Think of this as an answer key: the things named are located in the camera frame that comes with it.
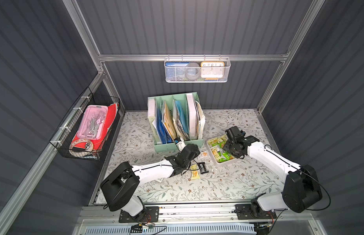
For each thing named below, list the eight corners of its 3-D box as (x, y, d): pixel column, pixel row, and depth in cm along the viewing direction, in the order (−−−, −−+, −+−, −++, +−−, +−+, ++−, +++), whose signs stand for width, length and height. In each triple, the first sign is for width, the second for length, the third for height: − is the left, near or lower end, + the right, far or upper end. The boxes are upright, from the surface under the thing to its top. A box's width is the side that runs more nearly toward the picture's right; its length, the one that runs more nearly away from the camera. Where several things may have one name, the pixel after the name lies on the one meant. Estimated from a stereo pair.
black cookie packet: (200, 174, 89) (201, 172, 87) (197, 164, 93) (197, 162, 91) (207, 172, 90) (208, 170, 88) (204, 162, 94) (204, 161, 92)
